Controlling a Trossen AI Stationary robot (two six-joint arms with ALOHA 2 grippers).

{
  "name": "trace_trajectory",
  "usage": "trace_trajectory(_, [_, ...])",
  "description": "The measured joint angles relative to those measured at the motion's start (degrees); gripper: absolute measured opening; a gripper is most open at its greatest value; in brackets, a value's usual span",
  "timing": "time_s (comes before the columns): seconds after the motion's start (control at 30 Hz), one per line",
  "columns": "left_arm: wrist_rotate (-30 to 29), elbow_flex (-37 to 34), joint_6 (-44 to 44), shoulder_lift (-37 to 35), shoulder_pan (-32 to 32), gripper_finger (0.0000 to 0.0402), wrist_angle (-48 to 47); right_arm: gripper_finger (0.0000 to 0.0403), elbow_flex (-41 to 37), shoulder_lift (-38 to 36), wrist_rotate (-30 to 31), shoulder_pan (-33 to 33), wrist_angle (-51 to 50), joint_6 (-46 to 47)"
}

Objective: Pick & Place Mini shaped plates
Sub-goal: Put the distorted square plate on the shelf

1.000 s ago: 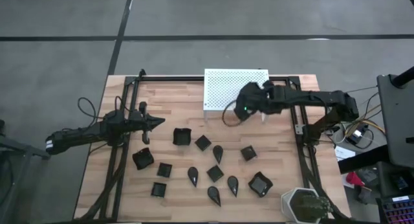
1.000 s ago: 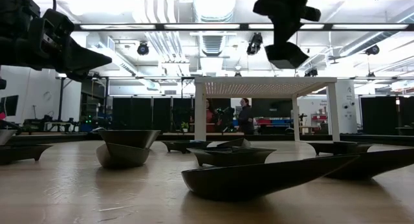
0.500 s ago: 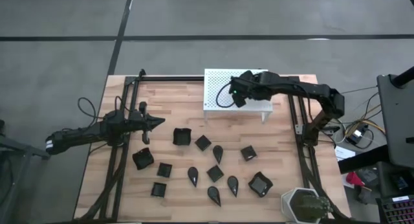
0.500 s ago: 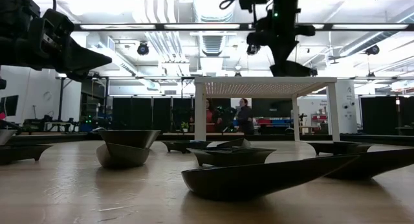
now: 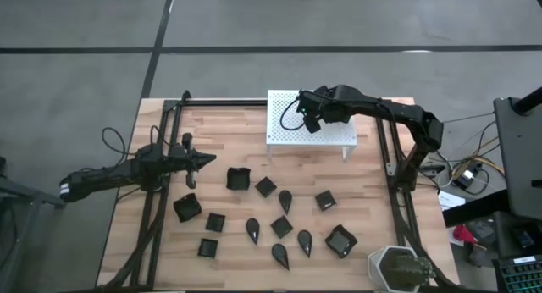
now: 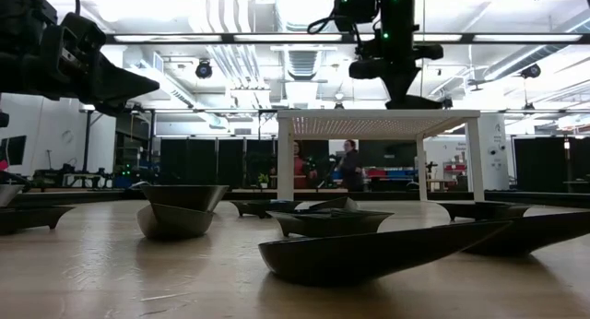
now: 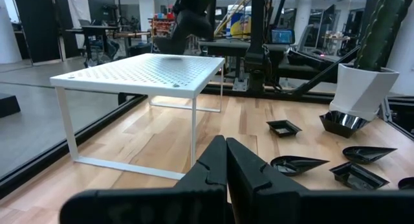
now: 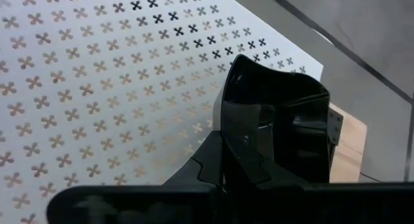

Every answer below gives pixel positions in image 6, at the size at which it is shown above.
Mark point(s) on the black monitor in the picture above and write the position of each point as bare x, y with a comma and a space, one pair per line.
14, 150

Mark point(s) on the black partition wall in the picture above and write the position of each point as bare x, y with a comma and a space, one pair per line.
523, 153
230, 164

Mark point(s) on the black teardrop plate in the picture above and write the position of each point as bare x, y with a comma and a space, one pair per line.
350, 259
530, 238
175, 224
338, 204

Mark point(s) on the small black square plate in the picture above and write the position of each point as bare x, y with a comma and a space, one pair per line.
479, 210
327, 223
27, 217
258, 208

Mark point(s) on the black table frame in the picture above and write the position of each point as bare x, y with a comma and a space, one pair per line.
92, 197

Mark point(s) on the black ceiling spotlight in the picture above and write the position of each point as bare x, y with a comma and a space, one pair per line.
204, 69
448, 103
530, 71

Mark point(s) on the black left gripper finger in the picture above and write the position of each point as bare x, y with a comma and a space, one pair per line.
120, 86
115, 110

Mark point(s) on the small parts shelf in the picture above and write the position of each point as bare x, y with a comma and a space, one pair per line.
454, 167

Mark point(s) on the small green potted plant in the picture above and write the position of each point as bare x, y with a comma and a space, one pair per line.
263, 180

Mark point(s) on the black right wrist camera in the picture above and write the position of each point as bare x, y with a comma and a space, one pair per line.
355, 5

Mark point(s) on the black vertical pole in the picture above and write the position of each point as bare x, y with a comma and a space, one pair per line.
87, 139

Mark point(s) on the white round pillar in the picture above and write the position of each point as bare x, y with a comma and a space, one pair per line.
495, 171

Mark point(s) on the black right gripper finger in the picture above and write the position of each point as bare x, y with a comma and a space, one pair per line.
405, 85
392, 86

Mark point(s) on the white perforated metal shelf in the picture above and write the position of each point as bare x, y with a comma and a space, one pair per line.
369, 123

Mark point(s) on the background workbench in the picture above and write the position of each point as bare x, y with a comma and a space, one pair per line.
78, 177

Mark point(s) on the person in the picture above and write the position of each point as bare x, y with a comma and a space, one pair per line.
302, 169
352, 167

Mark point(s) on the red and blue storage bins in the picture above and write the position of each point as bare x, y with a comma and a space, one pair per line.
392, 173

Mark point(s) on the black wall screen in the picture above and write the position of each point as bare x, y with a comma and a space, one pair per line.
389, 153

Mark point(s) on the dark equipment rack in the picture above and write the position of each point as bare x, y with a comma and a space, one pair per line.
133, 148

